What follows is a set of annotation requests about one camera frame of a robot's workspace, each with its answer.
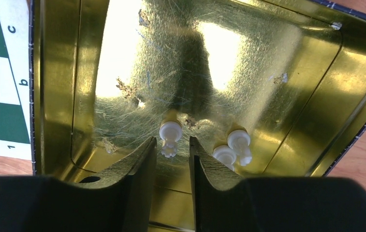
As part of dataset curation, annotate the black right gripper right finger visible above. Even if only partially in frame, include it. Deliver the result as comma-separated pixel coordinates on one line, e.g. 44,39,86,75
190,137,366,232

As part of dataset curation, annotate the white rook chess piece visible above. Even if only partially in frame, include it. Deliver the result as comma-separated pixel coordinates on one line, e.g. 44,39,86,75
159,121,182,158

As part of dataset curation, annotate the yellow tray of white pieces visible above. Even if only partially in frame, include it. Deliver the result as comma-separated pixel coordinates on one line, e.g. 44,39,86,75
29,0,366,232

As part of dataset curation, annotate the green white chess board mat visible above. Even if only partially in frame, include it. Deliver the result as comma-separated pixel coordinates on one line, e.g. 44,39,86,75
0,0,31,160

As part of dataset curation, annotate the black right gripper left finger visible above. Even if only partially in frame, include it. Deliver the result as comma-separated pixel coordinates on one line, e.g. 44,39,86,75
0,137,157,232

